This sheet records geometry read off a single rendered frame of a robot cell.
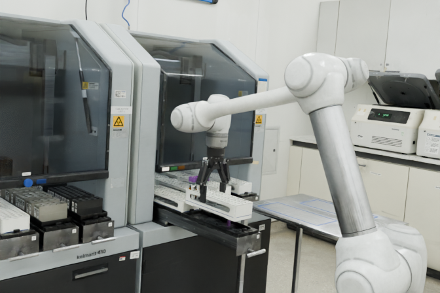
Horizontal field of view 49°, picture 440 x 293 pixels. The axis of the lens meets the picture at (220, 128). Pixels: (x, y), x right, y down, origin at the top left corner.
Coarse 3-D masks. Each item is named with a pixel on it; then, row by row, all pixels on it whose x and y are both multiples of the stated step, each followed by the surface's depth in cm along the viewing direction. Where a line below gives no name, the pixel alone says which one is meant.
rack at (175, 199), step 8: (160, 192) 220; (168, 192) 220; (176, 192) 221; (160, 200) 220; (168, 200) 226; (176, 200) 209; (184, 200) 208; (176, 208) 210; (184, 208) 207; (192, 208) 211
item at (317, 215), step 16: (256, 208) 220; (272, 208) 222; (288, 208) 224; (304, 208) 226; (320, 208) 228; (304, 224) 199; (320, 224) 201; (336, 224) 202; (384, 224) 207; (336, 240) 187; (240, 256) 228; (240, 272) 228; (240, 288) 230
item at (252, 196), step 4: (244, 192) 249; (252, 192) 252; (236, 196) 246; (240, 196) 244; (244, 196) 245; (248, 196) 247; (252, 196) 248; (256, 196) 250; (248, 200) 246; (252, 200) 248; (256, 200) 251
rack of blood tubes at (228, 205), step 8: (192, 192) 201; (208, 192) 202; (216, 192) 202; (192, 200) 201; (208, 200) 202; (216, 200) 190; (224, 200) 190; (232, 200) 191; (240, 200) 191; (200, 208) 198; (216, 208) 191; (224, 208) 199; (232, 208) 184; (240, 208) 185; (248, 208) 188; (224, 216) 188; (232, 216) 184; (248, 216) 189
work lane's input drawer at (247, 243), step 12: (156, 204) 219; (156, 216) 217; (168, 216) 211; (180, 216) 205; (192, 216) 201; (204, 216) 207; (216, 216) 206; (192, 228) 199; (204, 228) 194; (216, 228) 190; (228, 228) 193; (240, 228) 194; (252, 228) 190; (216, 240) 189; (228, 240) 184; (240, 240) 182; (252, 240) 186; (240, 252) 183; (252, 252) 181; (264, 252) 186
